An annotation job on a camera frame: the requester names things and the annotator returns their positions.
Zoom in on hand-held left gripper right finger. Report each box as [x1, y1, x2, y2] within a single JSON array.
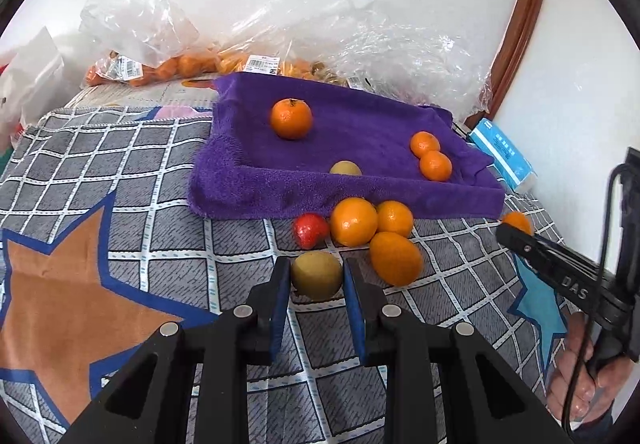
[[344, 257, 576, 444]]

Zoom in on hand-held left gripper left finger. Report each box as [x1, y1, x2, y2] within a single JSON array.
[[60, 255, 292, 444]]

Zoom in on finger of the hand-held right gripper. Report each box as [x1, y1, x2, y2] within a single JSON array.
[[496, 223, 556, 275]]

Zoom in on orange mandarin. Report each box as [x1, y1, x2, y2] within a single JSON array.
[[410, 131, 442, 159], [329, 197, 379, 248], [369, 231, 424, 288], [375, 200, 415, 238], [501, 211, 534, 236], [419, 150, 453, 183]]

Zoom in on red strawberry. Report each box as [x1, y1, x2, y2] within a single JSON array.
[[292, 213, 331, 248]]

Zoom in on purple towel-lined tray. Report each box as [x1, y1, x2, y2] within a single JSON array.
[[187, 72, 506, 221]]

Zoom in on mandarin with green stem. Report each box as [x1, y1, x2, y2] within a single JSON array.
[[270, 98, 314, 141]]

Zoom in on person's right hand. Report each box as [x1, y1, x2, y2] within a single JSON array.
[[546, 314, 618, 425]]

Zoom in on blue tissue box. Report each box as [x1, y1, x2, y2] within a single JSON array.
[[467, 118, 538, 192]]

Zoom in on grey checked star blanket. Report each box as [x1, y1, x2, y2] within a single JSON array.
[[0, 102, 576, 444]]

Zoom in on crumpled clear bag, red contents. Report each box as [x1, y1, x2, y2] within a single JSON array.
[[345, 0, 496, 122]]

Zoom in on pink printed sheet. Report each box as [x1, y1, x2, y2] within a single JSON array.
[[150, 105, 213, 121]]

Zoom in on clear bag of brown longans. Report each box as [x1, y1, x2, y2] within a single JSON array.
[[307, 59, 373, 90]]

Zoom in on newspaper sheet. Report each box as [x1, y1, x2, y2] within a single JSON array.
[[65, 74, 221, 110]]

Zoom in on clear bag of mandarins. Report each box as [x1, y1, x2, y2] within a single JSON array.
[[79, 0, 223, 88]]

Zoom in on white plastic bag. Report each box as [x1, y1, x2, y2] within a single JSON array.
[[0, 27, 68, 150]]

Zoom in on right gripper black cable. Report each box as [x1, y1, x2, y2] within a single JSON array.
[[560, 163, 630, 432]]

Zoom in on brown wooden door frame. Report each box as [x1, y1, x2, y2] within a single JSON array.
[[462, 0, 553, 125]]

